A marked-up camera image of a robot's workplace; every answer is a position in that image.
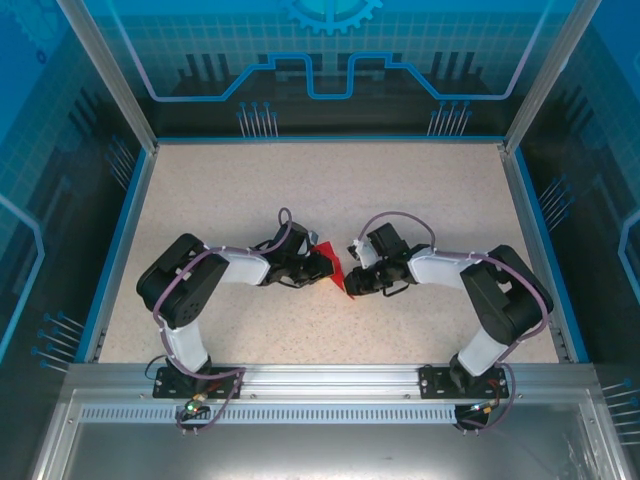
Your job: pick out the red square paper sheet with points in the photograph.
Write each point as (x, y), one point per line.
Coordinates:
(327, 249)

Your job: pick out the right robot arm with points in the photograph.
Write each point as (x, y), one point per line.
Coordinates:
(515, 300)

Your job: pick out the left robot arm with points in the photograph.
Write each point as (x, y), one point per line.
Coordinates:
(195, 290)

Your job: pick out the steel sheet tray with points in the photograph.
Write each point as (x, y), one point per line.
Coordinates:
(320, 455)

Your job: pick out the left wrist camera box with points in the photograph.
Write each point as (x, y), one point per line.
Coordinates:
(313, 236)

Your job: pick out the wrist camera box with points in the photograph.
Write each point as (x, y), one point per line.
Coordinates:
(313, 236)
(367, 255)

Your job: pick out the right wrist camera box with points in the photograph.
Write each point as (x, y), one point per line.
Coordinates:
(367, 255)

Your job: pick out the aluminium extrusion rail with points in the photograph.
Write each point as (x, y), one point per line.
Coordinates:
(330, 380)

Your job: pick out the blue edged side rail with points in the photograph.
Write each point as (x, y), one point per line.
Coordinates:
(540, 250)
(124, 250)

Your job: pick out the aluminium frame post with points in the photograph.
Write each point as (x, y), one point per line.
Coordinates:
(550, 75)
(111, 75)

